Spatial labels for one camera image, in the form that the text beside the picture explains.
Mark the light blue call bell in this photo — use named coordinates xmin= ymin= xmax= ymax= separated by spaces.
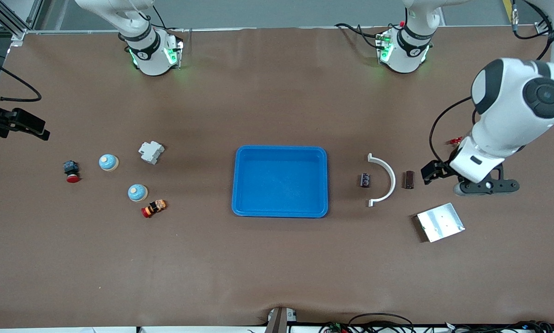
xmin=128 ymin=184 xmax=148 ymax=203
xmin=98 ymin=154 xmax=119 ymax=172

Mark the silver metal box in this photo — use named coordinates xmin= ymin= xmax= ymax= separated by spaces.
xmin=416 ymin=203 xmax=466 ymax=243

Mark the red emergency stop button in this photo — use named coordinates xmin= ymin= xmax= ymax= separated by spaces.
xmin=63 ymin=160 xmax=80 ymax=183

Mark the white circuit breaker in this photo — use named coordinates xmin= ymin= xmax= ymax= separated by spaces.
xmin=138 ymin=141 xmax=165 ymax=165

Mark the red and yellow push button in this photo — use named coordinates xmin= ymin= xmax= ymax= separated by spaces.
xmin=141 ymin=199 xmax=167 ymax=218

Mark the blue plastic tray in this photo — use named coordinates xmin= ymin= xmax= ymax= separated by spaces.
xmin=231 ymin=145 xmax=329 ymax=218

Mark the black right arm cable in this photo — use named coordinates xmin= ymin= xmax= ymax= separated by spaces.
xmin=0 ymin=55 xmax=43 ymax=102

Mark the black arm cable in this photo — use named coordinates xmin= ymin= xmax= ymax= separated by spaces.
xmin=429 ymin=0 xmax=554 ymax=162
xmin=0 ymin=55 xmax=43 ymax=102

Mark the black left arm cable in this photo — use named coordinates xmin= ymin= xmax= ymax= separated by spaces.
xmin=429 ymin=0 xmax=554 ymax=162

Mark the white curved plastic bracket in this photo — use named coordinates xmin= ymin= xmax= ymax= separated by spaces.
xmin=367 ymin=153 xmax=396 ymax=207

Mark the aluminium frame profile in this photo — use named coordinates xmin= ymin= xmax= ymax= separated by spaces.
xmin=0 ymin=0 xmax=42 ymax=42
xmin=534 ymin=0 xmax=554 ymax=35

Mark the black base cable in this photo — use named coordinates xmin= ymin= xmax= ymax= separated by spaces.
xmin=150 ymin=5 xmax=185 ymax=33
xmin=335 ymin=22 xmax=380 ymax=49

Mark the black cable bundle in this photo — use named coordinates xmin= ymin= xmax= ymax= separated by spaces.
xmin=319 ymin=313 xmax=554 ymax=333

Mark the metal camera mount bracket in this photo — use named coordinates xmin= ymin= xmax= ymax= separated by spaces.
xmin=264 ymin=307 xmax=298 ymax=333

